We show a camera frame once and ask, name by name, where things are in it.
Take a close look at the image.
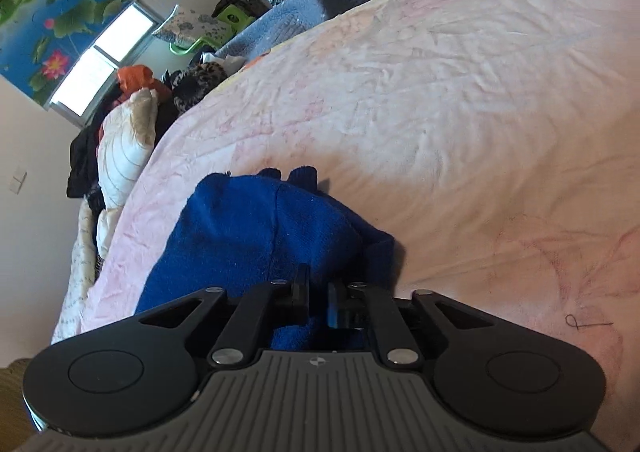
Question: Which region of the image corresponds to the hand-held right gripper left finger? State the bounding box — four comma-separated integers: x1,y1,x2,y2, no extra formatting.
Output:
137,263,312,369

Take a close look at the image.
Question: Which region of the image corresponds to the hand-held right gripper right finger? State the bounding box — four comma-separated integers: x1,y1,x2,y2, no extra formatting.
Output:
326,281,496,369

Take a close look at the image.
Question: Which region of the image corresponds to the blue knit sweater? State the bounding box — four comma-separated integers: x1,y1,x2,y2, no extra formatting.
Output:
134,166,399,354

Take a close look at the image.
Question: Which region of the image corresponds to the black clothes heap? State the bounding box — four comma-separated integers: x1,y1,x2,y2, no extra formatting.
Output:
66,82,127,213

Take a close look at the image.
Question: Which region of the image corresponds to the pink bed blanket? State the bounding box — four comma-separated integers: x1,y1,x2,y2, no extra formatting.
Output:
52,0,640,433

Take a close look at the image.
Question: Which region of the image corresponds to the white printed quilt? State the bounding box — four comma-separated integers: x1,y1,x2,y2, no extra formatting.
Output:
51,204,109,346

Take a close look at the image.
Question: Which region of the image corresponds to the leopard print cloth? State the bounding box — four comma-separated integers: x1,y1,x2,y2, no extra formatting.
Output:
161,62,232,115

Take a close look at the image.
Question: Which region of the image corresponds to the white puffy jacket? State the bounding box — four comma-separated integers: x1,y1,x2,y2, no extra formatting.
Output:
94,88,164,261

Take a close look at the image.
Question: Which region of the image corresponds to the black hairpin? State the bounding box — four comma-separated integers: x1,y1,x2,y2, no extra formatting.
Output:
565,314,615,331

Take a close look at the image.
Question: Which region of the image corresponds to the orange garment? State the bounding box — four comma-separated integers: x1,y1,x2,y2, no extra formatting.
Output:
116,64,174,106

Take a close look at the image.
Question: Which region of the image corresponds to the green plastic chair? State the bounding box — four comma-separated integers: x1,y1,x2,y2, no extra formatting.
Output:
169,3,242,56

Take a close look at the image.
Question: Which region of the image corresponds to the light blue quilted blanket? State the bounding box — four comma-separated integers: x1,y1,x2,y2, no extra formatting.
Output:
216,0,372,66

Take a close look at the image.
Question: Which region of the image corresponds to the floral print cushion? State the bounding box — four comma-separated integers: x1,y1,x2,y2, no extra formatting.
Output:
151,4,227,46

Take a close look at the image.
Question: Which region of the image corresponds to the window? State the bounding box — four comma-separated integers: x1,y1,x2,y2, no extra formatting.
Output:
46,0,164,127

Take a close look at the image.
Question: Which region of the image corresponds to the lotus print window blind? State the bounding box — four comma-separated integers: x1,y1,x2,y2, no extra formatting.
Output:
0,0,142,106

